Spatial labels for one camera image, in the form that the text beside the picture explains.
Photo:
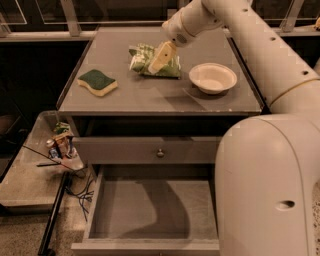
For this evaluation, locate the green jalapeno chip bag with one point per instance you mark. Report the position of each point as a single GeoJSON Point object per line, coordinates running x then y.
{"type": "Point", "coordinates": [141, 56]}

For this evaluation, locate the closed top drawer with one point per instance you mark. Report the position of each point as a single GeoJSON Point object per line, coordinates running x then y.
{"type": "Point", "coordinates": [142, 150]}

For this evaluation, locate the metal window railing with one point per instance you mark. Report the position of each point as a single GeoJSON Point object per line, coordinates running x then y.
{"type": "Point", "coordinates": [38, 17]}

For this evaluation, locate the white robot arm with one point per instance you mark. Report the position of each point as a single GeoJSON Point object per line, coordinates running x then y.
{"type": "Point", "coordinates": [266, 166]}

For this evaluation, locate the green yellow sponge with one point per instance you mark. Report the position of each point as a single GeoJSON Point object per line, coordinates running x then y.
{"type": "Point", "coordinates": [97, 82]}

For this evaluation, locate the black stand pole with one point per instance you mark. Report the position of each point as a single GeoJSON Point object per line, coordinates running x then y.
{"type": "Point", "coordinates": [44, 249]}

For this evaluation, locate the grey drawer cabinet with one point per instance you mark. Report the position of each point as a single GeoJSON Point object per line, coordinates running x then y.
{"type": "Point", "coordinates": [156, 107]}

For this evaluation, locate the white paper bowl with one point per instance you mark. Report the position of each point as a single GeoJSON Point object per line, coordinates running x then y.
{"type": "Point", "coordinates": [212, 78]}

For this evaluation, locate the open middle drawer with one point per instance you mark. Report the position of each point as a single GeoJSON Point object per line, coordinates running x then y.
{"type": "Point", "coordinates": [151, 210]}

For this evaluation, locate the round metal drawer knob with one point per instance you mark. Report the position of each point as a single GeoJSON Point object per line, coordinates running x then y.
{"type": "Point", "coordinates": [160, 153]}

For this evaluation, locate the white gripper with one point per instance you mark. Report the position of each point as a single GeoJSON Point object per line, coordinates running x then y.
{"type": "Point", "coordinates": [175, 31]}

